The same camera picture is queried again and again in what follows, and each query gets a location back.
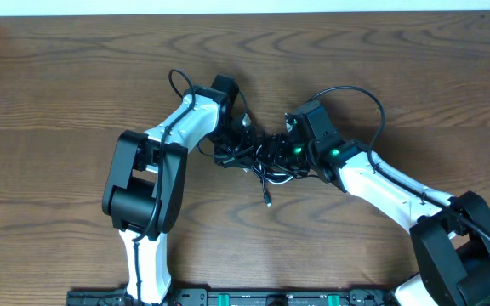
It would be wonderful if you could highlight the black and white cable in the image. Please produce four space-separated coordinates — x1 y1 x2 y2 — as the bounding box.
251 146 297 186

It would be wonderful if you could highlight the right camera cable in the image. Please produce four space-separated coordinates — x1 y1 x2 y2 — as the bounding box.
308 85 490 277

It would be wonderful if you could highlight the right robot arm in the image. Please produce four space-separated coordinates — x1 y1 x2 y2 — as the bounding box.
254 101 490 305

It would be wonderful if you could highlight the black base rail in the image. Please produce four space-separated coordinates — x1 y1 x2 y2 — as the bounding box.
65 287 490 306

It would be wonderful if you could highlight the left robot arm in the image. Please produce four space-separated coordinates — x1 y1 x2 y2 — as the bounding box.
102 75 251 305

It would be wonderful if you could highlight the black braided cable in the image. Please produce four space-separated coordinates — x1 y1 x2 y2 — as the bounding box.
244 144 301 208

